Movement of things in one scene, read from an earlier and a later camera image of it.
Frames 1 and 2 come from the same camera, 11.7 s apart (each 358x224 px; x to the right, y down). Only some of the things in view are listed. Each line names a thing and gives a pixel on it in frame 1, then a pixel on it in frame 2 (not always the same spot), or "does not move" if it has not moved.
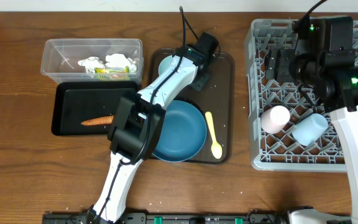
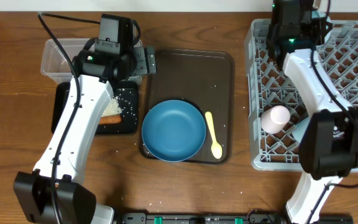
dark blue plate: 183,134 does not move
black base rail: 175,218 does not move
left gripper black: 200,85 -> 143,68
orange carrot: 105,120 does not move
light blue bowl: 165,63 -> 316,14
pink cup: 275,119 does not move
